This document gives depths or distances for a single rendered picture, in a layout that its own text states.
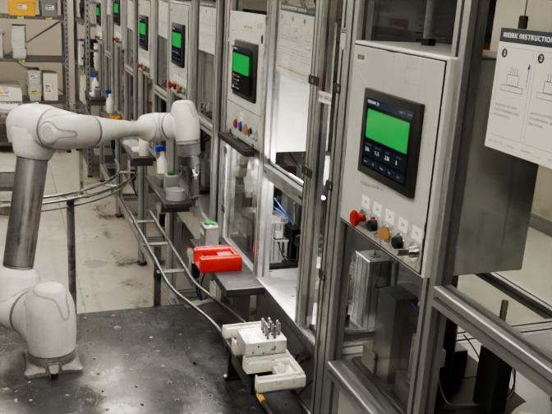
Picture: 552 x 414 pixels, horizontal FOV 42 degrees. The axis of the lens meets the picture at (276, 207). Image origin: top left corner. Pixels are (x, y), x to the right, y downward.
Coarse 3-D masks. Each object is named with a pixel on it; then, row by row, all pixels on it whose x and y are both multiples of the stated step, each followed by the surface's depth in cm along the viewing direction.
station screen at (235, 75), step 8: (232, 48) 266; (240, 48) 258; (232, 56) 267; (248, 56) 249; (232, 64) 267; (232, 72) 268; (248, 72) 250; (232, 80) 268; (240, 80) 260; (248, 80) 251; (232, 88) 268; (240, 88) 260; (248, 88) 251
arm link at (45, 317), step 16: (32, 288) 233; (48, 288) 232; (64, 288) 235; (16, 304) 235; (32, 304) 229; (48, 304) 228; (64, 304) 232; (16, 320) 234; (32, 320) 229; (48, 320) 228; (64, 320) 231; (32, 336) 230; (48, 336) 230; (64, 336) 232; (32, 352) 233; (48, 352) 231; (64, 352) 234
